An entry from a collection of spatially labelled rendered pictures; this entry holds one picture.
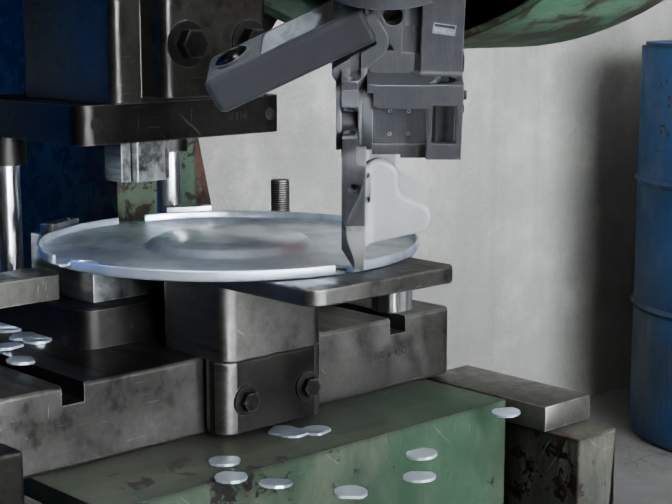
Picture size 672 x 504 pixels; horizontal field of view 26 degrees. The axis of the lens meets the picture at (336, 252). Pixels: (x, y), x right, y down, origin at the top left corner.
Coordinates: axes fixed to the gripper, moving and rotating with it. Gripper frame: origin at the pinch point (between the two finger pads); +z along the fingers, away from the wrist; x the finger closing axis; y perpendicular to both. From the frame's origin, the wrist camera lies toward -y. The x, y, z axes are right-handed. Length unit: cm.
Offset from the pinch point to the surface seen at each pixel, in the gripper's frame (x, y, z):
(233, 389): 0.2, -8.4, 11.7
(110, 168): 18.3, -19.2, 2.4
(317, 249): 7.4, -2.2, 3.9
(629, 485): 147, 59, 135
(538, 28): 37.5, 17.7, -2.7
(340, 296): -5.6, -0.6, 0.4
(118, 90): 11.9, -17.0, -7.1
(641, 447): 172, 67, 143
